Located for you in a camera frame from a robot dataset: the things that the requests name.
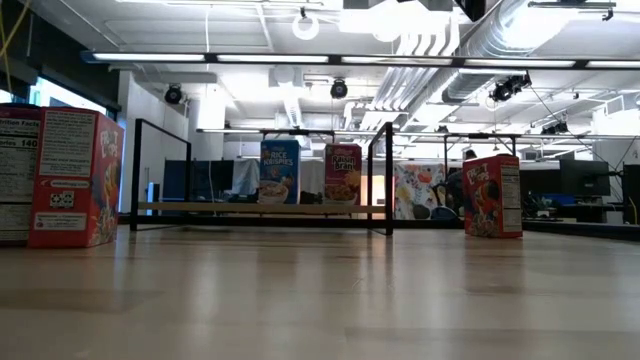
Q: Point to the blue Rice Krispies cereal box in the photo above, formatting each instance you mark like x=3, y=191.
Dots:
x=279, y=170

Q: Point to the red Froot Loops cereal box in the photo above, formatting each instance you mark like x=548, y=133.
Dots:
x=75, y=175
x=492, y=200

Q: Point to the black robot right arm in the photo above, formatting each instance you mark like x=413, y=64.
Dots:
x=470, y=9

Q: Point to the colourful floral cloth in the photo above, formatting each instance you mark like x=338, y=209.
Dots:
x=417, y=190

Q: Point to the dark blue partition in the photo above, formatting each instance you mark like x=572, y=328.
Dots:
x=195, y=180

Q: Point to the blue rounded chair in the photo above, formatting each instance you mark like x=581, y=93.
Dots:
x=445, y=214

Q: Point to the long ceiling light strip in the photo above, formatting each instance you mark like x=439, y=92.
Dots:
x=270, y=58

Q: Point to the person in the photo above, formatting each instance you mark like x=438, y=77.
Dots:
x=455, y=192

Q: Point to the white ceiling conduit bundle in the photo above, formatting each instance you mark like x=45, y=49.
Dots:
x=415, y=75

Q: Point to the black ceiling spotlight cluster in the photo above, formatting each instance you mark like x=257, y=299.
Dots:
x=510, y=87

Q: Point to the black computer monitor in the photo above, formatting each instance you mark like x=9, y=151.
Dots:
x=585, y=177
x=632, y=195
x=540, y=182

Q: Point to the black ceiling track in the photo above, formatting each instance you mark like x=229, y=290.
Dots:
x=570, y=4

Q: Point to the wooden shelf with black frame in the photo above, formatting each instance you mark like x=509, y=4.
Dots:
x=250, y=207

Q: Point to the black metal table frame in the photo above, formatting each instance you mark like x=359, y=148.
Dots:
x=425, y=223

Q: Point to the black metal frame stand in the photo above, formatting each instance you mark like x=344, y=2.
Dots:
x=480, y=135

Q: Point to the silver ventilation duct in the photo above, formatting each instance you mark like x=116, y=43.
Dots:
x=495, y=35

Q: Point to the window with dark frame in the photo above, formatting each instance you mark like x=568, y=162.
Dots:
x=65, y=97

